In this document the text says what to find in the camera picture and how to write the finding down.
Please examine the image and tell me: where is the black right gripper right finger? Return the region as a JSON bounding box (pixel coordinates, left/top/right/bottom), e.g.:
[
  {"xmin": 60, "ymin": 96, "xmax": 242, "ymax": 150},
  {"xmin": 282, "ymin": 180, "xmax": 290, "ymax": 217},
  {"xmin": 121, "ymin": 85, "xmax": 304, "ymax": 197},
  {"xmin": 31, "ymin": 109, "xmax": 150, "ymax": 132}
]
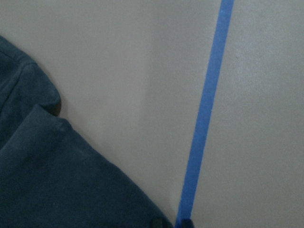
[{"xmin": 181, "ymin": 219, "xmax": 194, "ymax": 228}]

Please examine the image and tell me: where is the black graphic t-shirt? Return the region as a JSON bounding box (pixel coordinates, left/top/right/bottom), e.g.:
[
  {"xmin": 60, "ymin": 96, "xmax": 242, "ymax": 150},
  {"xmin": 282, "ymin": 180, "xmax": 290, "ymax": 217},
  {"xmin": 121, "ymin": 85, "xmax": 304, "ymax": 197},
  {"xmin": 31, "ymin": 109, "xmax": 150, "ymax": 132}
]
[{"xmin": 0, "ymin": 38, "xmax": 171, "ymax": 228}]

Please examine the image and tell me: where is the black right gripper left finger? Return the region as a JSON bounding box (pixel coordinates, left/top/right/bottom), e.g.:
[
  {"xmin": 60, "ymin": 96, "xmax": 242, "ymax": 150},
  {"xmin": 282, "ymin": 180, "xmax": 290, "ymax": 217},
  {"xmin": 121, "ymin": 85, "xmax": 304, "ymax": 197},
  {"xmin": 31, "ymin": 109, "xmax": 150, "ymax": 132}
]
[{"xmin": 150, "ymin": 218, "xmax": 164, "ymax": 228}]

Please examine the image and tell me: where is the long blue tape strip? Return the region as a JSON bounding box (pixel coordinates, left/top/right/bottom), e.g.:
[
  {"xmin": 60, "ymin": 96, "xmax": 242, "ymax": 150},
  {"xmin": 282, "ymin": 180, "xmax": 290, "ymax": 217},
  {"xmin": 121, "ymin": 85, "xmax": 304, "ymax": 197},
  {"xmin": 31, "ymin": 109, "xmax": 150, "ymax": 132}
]
[{"xmin": 174, "ymin": 0, "xmax": 234, "ymax": 228}]

